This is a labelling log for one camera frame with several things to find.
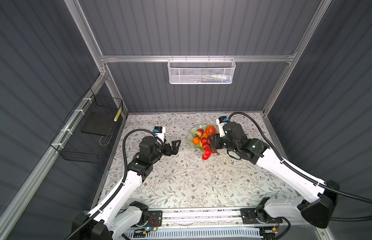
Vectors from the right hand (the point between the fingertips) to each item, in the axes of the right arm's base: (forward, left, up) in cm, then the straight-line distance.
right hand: (212, 138), depth 75 cm
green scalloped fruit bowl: (+17, +11, -20) cm, 29 cm away
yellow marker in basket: (+14, +52, +4) cm, 54 cm away
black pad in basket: (+5, +56, +7) cm, 57 cm away
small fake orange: (+14, +8, -22) cm, 27 cm away
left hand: (+1, +20, -3) cm, 21 cm away
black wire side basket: (-2, +62, +4) cm, 62 cm away
